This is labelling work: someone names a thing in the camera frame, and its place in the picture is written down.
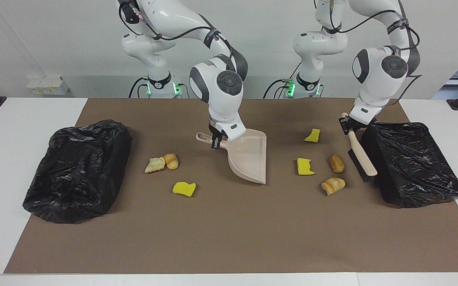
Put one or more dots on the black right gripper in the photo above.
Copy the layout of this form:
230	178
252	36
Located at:
211	128

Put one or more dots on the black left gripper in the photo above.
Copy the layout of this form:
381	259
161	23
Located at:
358	124

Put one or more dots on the beige plastic dustpan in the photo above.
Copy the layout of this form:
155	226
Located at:
249	155

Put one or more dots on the beige brush black bristles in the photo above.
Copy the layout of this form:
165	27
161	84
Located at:
362	157

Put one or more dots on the brown bread roll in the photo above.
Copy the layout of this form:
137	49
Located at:
337	163

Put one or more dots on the striped golden croissant piece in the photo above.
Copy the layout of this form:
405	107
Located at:
171	161

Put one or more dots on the yellow green sponge piece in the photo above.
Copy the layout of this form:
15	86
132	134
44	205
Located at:
183	188

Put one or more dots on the pale croissant chunk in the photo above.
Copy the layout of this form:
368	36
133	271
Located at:
333	185

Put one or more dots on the pale bread piece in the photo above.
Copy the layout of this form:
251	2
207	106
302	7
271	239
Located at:
155	165

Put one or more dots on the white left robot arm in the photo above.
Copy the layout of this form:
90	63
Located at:
376	79

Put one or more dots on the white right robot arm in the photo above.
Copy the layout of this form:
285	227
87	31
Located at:
221	91

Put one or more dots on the taut black bag bin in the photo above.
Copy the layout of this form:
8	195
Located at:
408	167

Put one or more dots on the crumpled black bag bin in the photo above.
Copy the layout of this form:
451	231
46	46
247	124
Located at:
74	174

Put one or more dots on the brown paper mat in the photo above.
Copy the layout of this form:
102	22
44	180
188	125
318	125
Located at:
213	246

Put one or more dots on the white wall socket box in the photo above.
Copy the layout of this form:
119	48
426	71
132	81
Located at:
46	85

